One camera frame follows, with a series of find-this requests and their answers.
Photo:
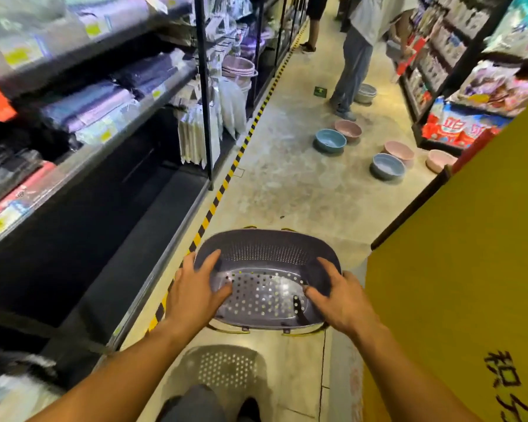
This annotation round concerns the blue plastic basin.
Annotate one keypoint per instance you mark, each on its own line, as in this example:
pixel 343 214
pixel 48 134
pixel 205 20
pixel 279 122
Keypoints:
pixel 330 141
pixel 387 166

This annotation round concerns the black right shoe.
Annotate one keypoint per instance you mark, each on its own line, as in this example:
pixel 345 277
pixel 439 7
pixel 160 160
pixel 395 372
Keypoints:
pixel 249 410

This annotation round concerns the person's right forearm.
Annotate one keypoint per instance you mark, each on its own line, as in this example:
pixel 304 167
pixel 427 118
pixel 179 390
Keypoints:
pixel 409 382

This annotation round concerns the blue purple wrapped bundle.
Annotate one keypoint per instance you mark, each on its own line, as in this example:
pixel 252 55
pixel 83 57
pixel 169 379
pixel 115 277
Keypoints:
pixel 149 74
pixel 88 107

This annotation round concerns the person's right hand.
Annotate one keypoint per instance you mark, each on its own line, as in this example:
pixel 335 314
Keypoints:
pixel 347 303

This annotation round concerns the red blue detergent packets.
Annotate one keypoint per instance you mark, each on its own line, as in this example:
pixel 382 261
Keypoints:
pixel 457 127

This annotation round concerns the black metal bar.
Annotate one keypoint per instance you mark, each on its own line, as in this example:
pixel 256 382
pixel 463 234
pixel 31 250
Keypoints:
pixel 411 208

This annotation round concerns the black red flat packs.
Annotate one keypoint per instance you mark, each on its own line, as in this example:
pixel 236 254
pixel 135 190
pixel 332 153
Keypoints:
pixel 13 184

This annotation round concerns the person's left forearm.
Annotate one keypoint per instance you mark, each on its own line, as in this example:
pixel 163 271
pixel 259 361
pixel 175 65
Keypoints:
pixel 114 382

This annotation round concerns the black goods shelf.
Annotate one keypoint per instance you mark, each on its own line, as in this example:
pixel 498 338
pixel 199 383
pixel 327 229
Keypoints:
pixel 471 57

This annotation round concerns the yellow white display stand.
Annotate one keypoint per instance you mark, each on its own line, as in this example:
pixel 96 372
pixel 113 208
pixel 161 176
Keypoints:
pixel 457 259

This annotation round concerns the person's left hand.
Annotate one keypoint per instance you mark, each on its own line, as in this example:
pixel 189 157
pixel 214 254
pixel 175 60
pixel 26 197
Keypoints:
pixel 193 298

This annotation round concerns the grey basket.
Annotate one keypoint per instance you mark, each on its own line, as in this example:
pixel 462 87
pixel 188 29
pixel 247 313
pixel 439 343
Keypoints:
pixel 268 259

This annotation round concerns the black metal shelf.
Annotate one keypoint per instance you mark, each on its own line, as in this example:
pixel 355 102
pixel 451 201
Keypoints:
pixel 92 259

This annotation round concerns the row of wrapped pastel rolls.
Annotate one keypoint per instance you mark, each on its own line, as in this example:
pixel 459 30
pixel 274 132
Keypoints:
pixel 92 13

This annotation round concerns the person's left leg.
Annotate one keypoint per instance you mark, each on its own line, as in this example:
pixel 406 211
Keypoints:
pixel 193 406

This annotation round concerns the hanging white packets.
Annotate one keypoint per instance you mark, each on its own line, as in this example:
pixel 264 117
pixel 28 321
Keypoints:
pixel 198 136

